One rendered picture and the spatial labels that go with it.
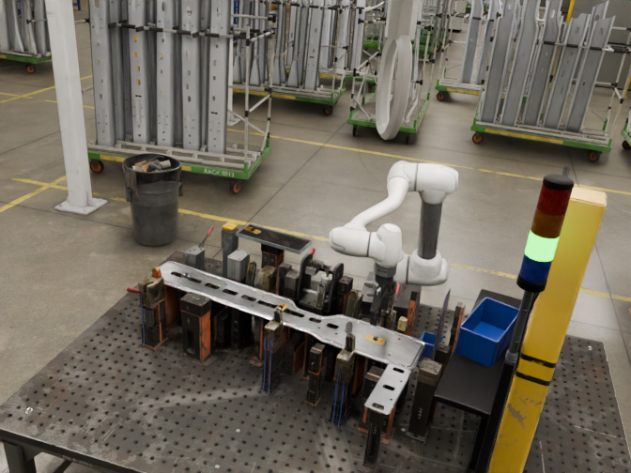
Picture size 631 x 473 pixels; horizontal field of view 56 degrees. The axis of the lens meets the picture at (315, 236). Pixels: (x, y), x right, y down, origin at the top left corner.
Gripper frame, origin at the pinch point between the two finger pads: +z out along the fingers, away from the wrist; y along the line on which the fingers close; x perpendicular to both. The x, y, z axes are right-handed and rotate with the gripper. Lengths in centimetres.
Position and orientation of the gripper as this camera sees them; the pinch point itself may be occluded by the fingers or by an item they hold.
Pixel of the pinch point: (378, 314)
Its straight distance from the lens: 257.1
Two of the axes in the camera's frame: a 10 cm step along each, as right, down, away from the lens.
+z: -0.7, 8.9, 4.4
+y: -4.3, 3.8, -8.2
